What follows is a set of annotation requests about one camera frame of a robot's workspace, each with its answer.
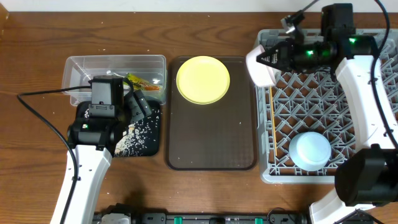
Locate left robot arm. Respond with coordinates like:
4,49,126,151
51,75,151,223

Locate pink bowl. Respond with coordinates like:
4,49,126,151
246,45,281,87

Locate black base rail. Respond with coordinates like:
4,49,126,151
92,213,310,224

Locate yellow plate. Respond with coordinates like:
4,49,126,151
175,56,231,105

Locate spilled rice pile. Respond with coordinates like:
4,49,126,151
71,103,160,162

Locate clear plastic bin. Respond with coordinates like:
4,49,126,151
62,55,167,105

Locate black waste tray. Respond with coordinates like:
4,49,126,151
68,97,160,157

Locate wooden chopstick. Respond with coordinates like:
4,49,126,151
269,87,277,157

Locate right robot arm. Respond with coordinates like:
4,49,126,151
246,3,397,223

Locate green snack wrapper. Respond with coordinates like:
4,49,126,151
126,73,162,91

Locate light blue bowl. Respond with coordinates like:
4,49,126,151
289,132,331,172

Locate grey dishwasher rack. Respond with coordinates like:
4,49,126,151
256,30,397,184

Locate brown serving tray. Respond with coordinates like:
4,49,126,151
165,57,257,170

